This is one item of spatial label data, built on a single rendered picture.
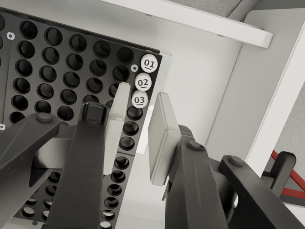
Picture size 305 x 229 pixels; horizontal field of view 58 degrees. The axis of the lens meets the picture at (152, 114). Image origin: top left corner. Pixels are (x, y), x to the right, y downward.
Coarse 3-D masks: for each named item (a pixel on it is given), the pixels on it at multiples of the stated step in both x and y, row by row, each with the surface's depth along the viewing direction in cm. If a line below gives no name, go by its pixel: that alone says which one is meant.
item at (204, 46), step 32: (0, 0) 25; (32, 0) 25; (64, 0) 25; (96, 0) 25; (128, 0) 20; (160, 0) 20; (96, 32) 26; (128, 32) 26; (160, 32) 27; (192, 32) 27; (224, 32) 21; (256, 32) 21; (192, 64) 28; (224, 64) 28; (192, 96) 29; (192, 128) 30; (128, 192) 32; (160, 192) 33; (32, 224) 28; (128, 224) 32; (160, 224) 34
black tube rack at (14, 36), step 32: (0, 32) 20; (32, 32) 23; (64, 32) 20; (0, 64) 21; (32, 64) 21; (64, 64) 21; (96, 64) 24; (128, 64) 21; (0, 96) 21; (32, 96) 22; (64, 96) 25; (96, 96) 22; (0, 128) 22; (128, 128) 26
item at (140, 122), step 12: (156, 72) 21; (132, 84) 22; (144, 108) 22; (132, 120) 23; (144, 120) 23; (132, 132) 24; (120, 144) 24; (132, 144) 24; (120, 156) 24; (132, 156) 24; (120, 168) 24; (108, 180) 24; (120, 180) 25; (108, 192) 25; (120, 192) 25; (108, 204) 26; (120, 204) 25; (108, 216) 26; (108, 228) 27
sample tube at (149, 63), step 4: (144, 56) 20; (148, 56) 20; (152, 56) 20; (144, 60) 20; (148, 60) 20; (152, 60) 20; (156, 60) 20; (144, 64) 20; (148, 64) 20; (152, 64) 20; (156, 64) 20; (144, 68) 20; (148, 68) 20; (152, 68) 20; (156, 68) 20
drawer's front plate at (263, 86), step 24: (264, 24) 24; (288, 24) 20; (264, 48) 23; (288, 48) 19; (240, 72) 26; (264, 72) 22; (288, 72) 19; (240, 96) 25; (264, 96) 21; (288, 96) 20; (216, 120) 29; (240, 120) 24; (264, 120) 20; (216, 144) 28; (240, 144) 23; (264, 144) 21; (264, 168) 22
